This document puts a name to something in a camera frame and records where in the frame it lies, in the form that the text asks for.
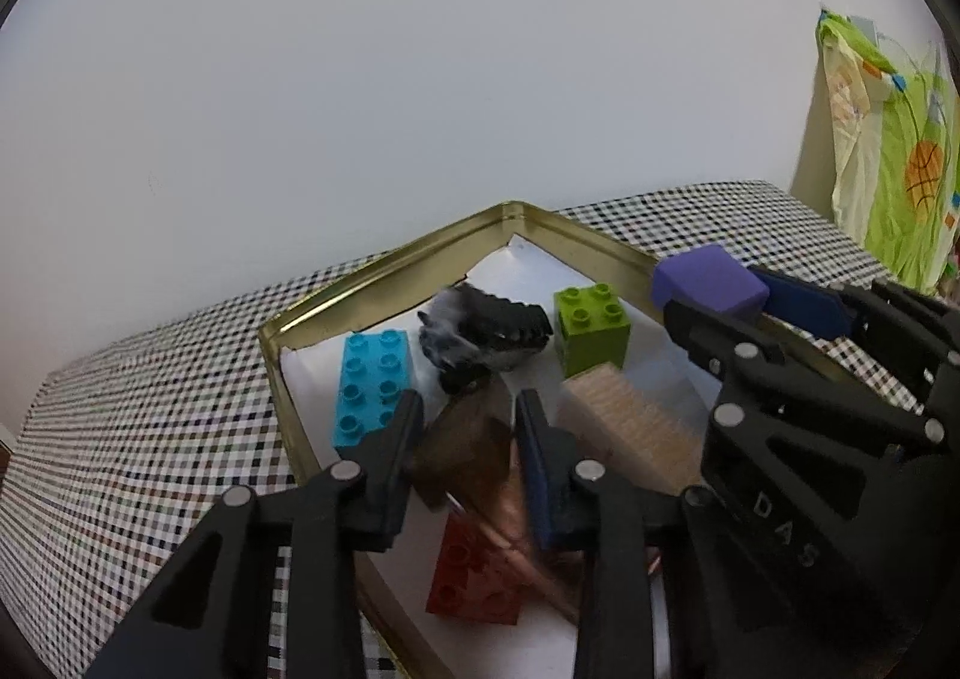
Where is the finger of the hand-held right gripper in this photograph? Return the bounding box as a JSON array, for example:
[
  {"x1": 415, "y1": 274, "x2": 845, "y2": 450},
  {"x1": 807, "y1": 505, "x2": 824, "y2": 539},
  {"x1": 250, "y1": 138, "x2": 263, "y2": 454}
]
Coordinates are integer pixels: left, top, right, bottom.
[
  {"x1": 662, "y1": 296, "x2": 947, "y2": 455},
  {"x1": 750, "y1": 265, "x2": 960, "y2": 380}
]

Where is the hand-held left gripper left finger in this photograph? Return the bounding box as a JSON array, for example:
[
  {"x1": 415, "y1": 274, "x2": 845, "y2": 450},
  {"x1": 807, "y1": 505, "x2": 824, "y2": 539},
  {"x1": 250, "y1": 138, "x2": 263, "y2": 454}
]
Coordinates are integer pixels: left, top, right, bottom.
[{"x1": 86, "y1": 388, "x2": 426, "y2": 679}]

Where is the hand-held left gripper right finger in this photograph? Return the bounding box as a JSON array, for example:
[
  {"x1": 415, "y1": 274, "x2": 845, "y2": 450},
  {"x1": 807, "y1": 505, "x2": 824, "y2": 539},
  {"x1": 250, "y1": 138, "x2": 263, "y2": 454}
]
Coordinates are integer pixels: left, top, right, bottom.
[{"x1": 514, "y1": 388, "x2": 721, "y2": 679}]

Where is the purple block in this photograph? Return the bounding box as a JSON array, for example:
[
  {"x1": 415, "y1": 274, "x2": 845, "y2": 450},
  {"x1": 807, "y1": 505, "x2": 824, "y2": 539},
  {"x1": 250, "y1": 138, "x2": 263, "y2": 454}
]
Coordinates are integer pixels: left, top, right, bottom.
[{"x1": 651, "y1": 244, "x2": 771, "y2": 320}]

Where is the brown hair clip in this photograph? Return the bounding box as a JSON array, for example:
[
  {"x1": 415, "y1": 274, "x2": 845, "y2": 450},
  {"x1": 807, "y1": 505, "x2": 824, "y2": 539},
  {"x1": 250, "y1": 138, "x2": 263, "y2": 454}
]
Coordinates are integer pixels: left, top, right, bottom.
[{"x1": 412, "y1": 371, "x2": 518, "y2": 511}]

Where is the cyan building block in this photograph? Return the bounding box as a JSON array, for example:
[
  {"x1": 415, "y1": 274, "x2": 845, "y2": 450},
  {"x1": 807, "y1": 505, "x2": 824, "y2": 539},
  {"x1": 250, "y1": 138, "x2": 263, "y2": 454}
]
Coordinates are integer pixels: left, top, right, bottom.
[{"x1": 332, "y1": 330, "x2": 417, "y2": 451}]

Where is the wooden bristle brush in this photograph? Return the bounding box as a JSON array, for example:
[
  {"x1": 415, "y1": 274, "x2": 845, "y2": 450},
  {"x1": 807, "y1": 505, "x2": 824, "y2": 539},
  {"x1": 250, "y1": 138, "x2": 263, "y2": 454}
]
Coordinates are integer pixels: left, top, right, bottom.
[{"x1": 559, "y1": 362, "x2": 710, "y2": 496}]

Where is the green building block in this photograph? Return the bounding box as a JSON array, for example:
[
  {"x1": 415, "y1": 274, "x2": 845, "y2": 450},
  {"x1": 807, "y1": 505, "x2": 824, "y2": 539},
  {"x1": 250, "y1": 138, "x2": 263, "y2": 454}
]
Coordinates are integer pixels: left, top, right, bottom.
[{"x1": 553, "y1": 283, "x2": 632, "y2": 380}]

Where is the red building block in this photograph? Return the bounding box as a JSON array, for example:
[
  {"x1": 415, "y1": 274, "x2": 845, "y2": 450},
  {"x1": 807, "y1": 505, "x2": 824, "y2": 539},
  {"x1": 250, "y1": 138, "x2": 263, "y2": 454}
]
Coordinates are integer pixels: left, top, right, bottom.
[{"x1": 426, "y1": 514, "x2": 526, "y2": 627}]

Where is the golden tin tray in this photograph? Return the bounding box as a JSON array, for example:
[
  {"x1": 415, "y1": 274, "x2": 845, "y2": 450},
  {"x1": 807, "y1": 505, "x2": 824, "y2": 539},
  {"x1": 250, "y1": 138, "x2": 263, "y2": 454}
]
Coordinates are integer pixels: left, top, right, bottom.
[{"x1": 257, "y1": 200, "x2": 931, "y2": 679}]

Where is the grey black toy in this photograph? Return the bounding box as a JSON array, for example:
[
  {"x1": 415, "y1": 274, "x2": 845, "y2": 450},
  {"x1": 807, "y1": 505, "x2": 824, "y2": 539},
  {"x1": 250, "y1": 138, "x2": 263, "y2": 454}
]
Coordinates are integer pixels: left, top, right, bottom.
[{"x1": 416, "y1": 283, "x2": 554, "y2": 395}]

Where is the white paper liner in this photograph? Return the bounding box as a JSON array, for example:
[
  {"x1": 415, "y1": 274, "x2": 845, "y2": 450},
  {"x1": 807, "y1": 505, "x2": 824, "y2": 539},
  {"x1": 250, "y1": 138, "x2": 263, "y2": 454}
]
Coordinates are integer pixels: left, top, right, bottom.
[{"x1": 281, "y1": 233, "x2": 721, "y2": 679}]

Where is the green printed cloth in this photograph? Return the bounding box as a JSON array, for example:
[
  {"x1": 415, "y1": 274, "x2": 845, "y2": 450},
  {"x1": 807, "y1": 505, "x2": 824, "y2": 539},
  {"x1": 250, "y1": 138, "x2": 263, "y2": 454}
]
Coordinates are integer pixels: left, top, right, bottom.
[{"x1": 816, "y1": 8, "x2": 960, "y2": 294}]

